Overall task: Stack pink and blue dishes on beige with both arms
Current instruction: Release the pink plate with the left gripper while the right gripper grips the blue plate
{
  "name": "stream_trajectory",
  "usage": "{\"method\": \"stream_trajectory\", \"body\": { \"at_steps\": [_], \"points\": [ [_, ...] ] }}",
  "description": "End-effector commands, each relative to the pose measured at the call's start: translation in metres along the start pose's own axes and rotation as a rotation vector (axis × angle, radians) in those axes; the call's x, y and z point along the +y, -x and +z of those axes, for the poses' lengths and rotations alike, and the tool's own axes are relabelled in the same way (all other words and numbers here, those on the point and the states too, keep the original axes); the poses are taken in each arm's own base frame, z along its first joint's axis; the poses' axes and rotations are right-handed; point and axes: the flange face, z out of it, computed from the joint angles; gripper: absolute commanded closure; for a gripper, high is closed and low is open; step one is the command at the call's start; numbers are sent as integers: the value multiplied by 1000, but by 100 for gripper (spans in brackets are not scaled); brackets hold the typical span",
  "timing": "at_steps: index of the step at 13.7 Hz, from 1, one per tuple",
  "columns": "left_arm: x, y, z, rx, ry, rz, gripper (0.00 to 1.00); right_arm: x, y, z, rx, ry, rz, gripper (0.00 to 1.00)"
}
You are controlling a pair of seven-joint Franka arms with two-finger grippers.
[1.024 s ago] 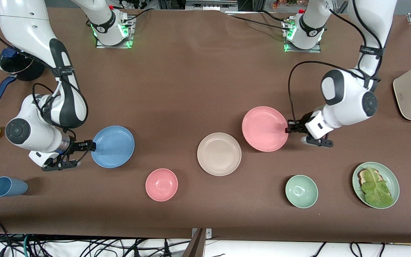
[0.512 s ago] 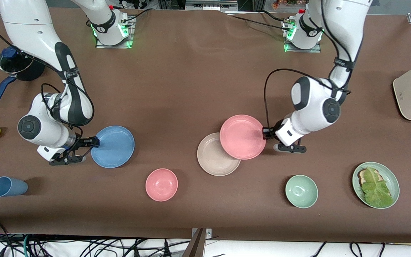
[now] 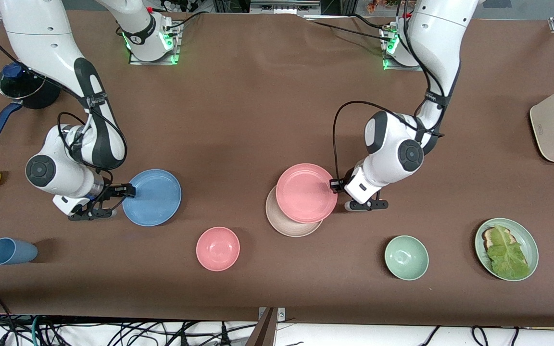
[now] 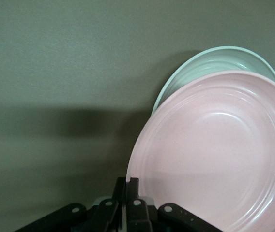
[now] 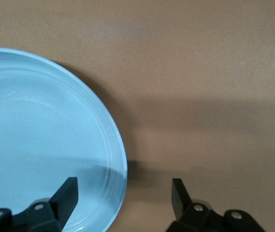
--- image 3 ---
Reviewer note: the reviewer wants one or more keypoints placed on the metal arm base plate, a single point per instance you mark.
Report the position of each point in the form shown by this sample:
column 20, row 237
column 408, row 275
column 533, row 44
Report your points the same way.
column 392, row 67
column 154, row 62

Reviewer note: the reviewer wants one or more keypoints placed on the green plate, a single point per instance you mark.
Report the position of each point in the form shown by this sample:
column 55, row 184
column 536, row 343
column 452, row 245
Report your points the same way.
column 529, row 240

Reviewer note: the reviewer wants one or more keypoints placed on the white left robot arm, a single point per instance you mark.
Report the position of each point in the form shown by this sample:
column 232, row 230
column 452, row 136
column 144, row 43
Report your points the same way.
column 443, row 38

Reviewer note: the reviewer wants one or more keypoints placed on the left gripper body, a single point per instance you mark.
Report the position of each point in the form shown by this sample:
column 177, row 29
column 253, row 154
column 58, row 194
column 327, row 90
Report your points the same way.
column 348, row 176

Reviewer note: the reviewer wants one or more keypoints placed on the small green bowl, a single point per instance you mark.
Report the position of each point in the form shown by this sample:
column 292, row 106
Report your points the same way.
column 406, row 257

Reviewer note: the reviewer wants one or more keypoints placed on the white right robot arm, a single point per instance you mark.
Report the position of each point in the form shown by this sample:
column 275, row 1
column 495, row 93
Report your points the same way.
column 41, row 38

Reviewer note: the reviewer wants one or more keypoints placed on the blue plate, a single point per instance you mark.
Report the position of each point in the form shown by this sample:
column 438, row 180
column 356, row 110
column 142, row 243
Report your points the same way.
column 154, row 199

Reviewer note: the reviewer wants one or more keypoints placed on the toasted bread slice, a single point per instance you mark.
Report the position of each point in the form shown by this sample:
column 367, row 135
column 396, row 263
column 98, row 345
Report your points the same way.
column 487, row 235

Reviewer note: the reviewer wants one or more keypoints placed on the beige plate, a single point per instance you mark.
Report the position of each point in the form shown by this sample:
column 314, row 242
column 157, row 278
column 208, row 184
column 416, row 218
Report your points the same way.
column 291, row 229

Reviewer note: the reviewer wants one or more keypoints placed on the pink plate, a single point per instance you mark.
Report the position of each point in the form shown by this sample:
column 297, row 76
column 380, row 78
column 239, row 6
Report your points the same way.
column 306, row 192

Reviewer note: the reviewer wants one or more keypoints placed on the green lettuce leaf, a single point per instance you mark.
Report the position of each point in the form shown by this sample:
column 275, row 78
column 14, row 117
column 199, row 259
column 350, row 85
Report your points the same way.
column 508, row 254

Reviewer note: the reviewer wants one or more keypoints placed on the grey metal post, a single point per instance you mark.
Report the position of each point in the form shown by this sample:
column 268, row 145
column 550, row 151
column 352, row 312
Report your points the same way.
column 265, row 331

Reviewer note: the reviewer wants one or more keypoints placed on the blue cup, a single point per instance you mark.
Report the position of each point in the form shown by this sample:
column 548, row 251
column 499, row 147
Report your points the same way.
column 12, row 251

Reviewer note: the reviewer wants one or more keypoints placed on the glass pot lid blue knob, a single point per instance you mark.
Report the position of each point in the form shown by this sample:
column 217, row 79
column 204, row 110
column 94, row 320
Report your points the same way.
column 17, row 86

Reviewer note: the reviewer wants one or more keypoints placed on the small pink bowl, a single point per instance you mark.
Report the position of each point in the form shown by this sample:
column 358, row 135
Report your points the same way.
column 218, row 249

